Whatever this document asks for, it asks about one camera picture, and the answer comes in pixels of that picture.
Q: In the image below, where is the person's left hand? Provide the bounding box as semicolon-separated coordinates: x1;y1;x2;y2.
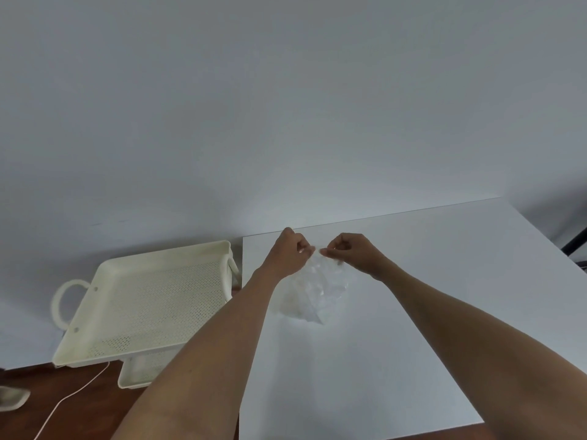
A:
261;227;316;277

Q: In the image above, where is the person's right hand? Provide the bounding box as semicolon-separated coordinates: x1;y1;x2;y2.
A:
319;233;396;283

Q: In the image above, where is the clear plastic bag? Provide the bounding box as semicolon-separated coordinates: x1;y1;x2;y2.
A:
279;246;355;326

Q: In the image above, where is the person's left forearm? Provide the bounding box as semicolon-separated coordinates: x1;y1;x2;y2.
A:
110;265;281;440

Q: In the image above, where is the person's right forearm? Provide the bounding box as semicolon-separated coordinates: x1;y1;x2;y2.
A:
379;264;587;440

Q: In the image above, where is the cream perforated utility cart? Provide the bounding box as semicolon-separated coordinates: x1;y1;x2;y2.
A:
50;240;240;390

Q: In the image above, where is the black metal leg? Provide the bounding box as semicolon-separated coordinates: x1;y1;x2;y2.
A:
560;227;587;255

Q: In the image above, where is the white power adapter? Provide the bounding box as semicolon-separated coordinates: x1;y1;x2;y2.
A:
0;387;31;412

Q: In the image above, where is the white cable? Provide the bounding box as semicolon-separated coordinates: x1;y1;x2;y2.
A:
31;361;111;440

